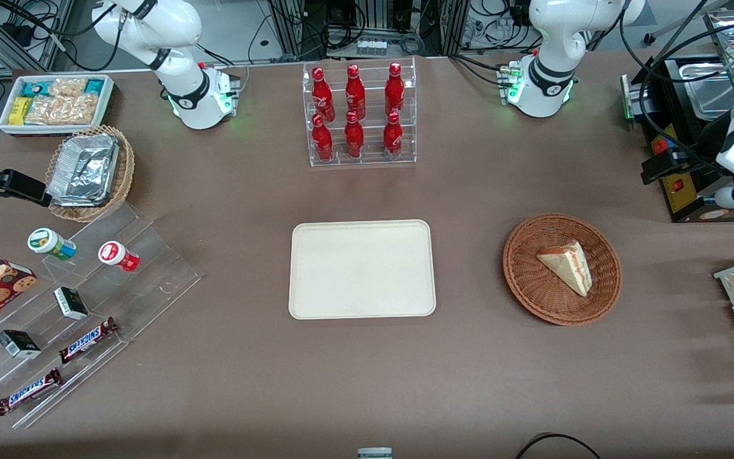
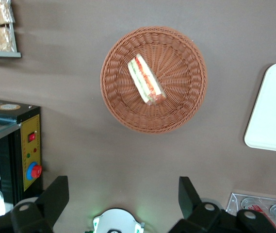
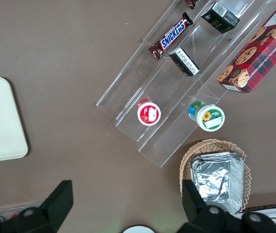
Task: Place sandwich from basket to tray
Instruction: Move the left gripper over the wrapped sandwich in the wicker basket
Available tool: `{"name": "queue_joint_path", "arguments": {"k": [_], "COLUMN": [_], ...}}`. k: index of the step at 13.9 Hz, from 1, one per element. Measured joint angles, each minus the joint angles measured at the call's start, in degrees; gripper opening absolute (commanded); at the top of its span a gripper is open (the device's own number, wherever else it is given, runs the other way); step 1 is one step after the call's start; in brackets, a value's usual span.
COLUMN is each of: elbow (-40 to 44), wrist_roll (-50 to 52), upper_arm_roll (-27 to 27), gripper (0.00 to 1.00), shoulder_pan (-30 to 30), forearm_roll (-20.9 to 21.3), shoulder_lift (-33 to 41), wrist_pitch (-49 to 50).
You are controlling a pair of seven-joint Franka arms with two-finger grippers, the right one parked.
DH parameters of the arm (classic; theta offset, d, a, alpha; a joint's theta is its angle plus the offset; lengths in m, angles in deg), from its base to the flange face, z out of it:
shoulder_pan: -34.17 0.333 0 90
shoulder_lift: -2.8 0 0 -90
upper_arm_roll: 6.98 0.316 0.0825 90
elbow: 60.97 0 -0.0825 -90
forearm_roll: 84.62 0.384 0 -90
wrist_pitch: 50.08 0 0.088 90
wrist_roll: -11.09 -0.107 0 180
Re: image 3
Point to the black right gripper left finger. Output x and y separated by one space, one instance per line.
55 204

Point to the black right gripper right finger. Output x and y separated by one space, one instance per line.
196 206

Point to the foil tray stack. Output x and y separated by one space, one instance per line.
213 177

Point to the woven wicker basket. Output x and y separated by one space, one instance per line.
188 155

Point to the white round object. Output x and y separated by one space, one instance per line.
139 229

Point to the white bin with dark rim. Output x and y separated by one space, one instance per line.
273 208

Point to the sunflower lid small cup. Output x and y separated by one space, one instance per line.
209 117

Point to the red lid small cup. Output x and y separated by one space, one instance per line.
149 114

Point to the clear acrylic stepped display stand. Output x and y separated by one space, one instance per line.
176 80

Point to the black box with white label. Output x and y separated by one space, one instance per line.
185 61

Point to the red tartan cookie box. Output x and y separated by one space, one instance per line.
256 55

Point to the Snickers chocolate bar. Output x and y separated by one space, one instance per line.
171 36

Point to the black box with barcode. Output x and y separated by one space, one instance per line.
221 17

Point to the brown wrapped candy bar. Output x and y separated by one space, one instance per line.
191 3

